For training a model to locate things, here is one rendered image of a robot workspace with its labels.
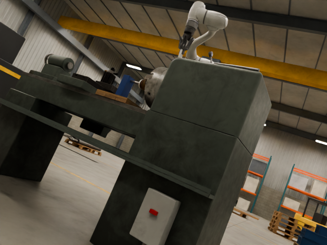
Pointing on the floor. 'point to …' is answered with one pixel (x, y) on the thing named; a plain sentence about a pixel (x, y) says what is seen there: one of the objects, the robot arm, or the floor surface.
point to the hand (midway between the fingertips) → (181, 54)
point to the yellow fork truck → (318, 219)
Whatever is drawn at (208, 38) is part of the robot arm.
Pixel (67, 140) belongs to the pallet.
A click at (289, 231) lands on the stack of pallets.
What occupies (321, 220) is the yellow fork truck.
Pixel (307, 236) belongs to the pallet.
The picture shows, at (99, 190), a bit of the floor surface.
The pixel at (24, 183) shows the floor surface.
